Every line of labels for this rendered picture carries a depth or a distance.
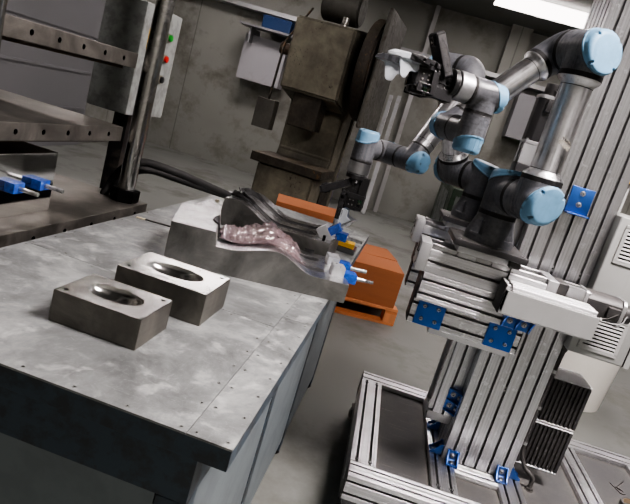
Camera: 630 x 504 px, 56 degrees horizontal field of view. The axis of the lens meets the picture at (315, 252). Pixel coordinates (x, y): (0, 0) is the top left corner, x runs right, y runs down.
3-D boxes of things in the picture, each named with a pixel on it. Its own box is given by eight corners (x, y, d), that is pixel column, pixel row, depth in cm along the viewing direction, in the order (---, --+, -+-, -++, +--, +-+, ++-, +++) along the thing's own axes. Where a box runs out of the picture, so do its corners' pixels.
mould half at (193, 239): (331, 275, 189) (341, 242, 187) (343, 303, 164) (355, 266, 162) (174, 236, 181) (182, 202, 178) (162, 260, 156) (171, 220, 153)
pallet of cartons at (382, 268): (229, 285, 403) (253, 194, 388) (257, 257, 492) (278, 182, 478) (393, 336, 397) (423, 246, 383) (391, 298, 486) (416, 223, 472)
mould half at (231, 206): (334, 255, 217) (345, 220, 214) (322, 269, 192) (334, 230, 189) (208, 214, 224) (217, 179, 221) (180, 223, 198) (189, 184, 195)
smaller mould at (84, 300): (166, 328, 116) (173, 300, 115) (134, 351, 104) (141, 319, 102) (88, 300, 118) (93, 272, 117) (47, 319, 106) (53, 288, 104)
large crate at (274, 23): (293, 38, 900) (296, 26, 896) (289, 34, 867) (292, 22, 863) (265, 29, 903) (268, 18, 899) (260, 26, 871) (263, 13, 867)
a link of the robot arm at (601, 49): (525, 220, 180) (594, 36, 168) (558, 233, 166) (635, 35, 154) (493, 211, 176) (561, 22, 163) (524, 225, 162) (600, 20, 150)
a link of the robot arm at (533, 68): (554, 23, 175) (419, 114, 171) (580, 21, 165) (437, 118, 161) (566, 58, 180) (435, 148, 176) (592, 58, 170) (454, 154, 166)
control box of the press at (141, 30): (116, 353, 269) (190, 20, 235) (78, 379, 240) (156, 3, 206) (72, 337, 271) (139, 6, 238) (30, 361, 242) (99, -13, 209)
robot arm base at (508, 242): (506, 244, 192) (517, 215, 190) (515, 254, 178) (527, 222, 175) (461, 231, 193) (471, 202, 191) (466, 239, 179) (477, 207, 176)
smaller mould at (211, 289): (223, 306, 136) (230, 278, 134) (198, 326, 121) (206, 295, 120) (143, 279, 138) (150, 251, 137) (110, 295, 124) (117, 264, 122)
